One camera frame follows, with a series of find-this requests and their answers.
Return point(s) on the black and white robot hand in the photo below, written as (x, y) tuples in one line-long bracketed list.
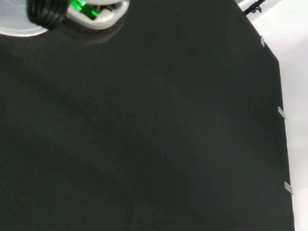
[(98, 18)]

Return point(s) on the clear plastic funnel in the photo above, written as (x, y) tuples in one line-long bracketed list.
[(14, 21)]

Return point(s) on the black bench cloth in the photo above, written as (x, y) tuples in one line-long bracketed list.
[(144, 132)]

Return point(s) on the black tripod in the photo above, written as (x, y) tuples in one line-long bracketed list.
[(252, 7)]

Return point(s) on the clear cloth clip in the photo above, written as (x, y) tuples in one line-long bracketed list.
[(288, 188), (262, 41), (281, 113)]

